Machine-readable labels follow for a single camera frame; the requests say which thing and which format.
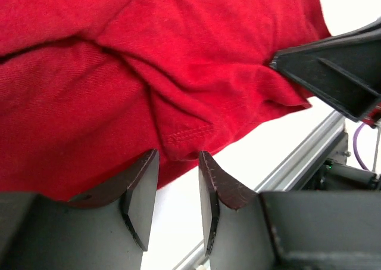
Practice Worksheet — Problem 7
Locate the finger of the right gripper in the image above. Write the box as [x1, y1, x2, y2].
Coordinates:
[270, 20, 380, 123]

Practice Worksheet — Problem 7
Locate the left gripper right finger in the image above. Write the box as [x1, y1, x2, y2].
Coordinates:
[199, 151, 380, 269]

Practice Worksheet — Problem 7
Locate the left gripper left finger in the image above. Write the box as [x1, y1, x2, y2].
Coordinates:
[1, 150, 159, 270]

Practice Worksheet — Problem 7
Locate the red t-shirt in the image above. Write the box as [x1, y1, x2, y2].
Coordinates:
[1, 0, 329, 200]

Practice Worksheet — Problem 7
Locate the aluminium front rail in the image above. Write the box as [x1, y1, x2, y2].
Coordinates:
[169, 108, 345, 269]

